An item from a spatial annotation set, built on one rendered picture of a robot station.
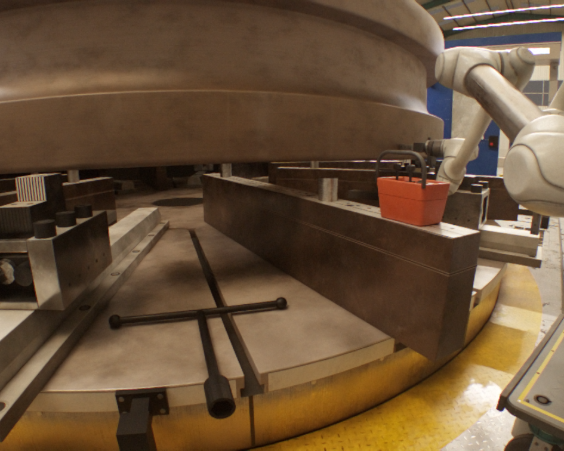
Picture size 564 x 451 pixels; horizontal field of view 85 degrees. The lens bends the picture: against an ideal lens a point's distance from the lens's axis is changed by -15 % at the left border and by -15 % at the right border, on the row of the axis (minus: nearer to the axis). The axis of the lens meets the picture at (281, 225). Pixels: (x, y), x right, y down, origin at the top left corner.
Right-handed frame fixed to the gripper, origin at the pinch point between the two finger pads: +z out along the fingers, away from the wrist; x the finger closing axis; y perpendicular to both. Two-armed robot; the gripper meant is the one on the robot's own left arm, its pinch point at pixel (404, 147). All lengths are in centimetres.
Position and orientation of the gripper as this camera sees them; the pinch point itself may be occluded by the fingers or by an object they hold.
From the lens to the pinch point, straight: 191.3
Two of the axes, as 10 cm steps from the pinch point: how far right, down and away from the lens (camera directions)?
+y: 0.0, -9.7, -2.2
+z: -6.7, -1.7, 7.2
